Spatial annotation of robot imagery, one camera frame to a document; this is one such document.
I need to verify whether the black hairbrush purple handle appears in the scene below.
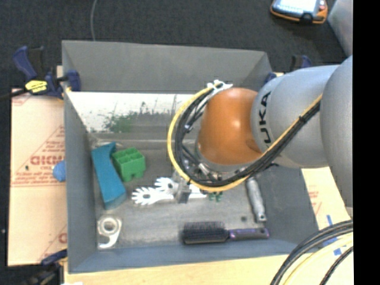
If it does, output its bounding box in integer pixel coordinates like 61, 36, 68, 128
180, 221, 271, 246

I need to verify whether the grey metal bin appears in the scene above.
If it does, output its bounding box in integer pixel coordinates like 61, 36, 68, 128
61, 39, 320, 274

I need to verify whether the grey metal cylinder tool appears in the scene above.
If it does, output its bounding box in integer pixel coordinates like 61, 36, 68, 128
245, 176, 268, 223

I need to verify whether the green toy brick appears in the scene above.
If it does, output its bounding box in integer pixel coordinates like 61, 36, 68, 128
111, 147, 147, 183

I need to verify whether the blue wedge block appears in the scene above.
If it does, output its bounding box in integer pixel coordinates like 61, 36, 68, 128
90, 141, 128, 211

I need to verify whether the brown cardboard board red print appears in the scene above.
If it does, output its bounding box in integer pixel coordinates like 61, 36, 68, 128
6, 87, 353, 267

